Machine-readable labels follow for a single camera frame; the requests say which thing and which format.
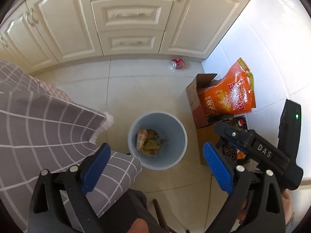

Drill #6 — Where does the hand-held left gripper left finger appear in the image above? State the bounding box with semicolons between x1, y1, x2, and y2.
27;143;112;233

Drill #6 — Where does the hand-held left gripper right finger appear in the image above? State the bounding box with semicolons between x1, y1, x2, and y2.
203;142;286;233

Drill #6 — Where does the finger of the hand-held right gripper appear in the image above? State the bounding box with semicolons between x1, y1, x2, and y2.
214;121;256;155

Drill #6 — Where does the light blue trash bin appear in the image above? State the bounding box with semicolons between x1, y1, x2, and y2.
128;112;188;171

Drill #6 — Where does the person's right hand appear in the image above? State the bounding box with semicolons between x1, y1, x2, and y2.
281;189;295;229

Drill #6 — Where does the patterned packet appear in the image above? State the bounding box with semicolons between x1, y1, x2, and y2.
222;141;243;162

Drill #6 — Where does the flat brown cardboard box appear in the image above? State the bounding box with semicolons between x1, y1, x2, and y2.
196;125;223;166

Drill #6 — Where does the orange plastic bag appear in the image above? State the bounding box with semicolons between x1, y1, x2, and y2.
197;58;257;116

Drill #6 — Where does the open cardboard box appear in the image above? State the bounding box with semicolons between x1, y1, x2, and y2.
186;73;248;130

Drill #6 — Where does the person's leg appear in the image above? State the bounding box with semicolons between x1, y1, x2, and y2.
107;189;170;233

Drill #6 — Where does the orange white snack wrapper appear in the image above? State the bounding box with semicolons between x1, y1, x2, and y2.
136;129;149;151

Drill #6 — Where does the yellow crumpled wrapper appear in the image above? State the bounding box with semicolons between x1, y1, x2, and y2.
142;130;162;156

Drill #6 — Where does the grey checked tablecloth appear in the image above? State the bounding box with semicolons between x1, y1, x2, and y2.
0;59;142;233

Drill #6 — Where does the red crumpled wrapper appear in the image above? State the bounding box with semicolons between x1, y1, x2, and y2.
171;58;185;70

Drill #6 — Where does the cream kitchen cabinet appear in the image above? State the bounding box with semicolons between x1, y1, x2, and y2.
0;0;258;74

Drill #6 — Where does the dark wooden chair frame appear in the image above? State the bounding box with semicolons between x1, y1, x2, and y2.
153;199;192;233

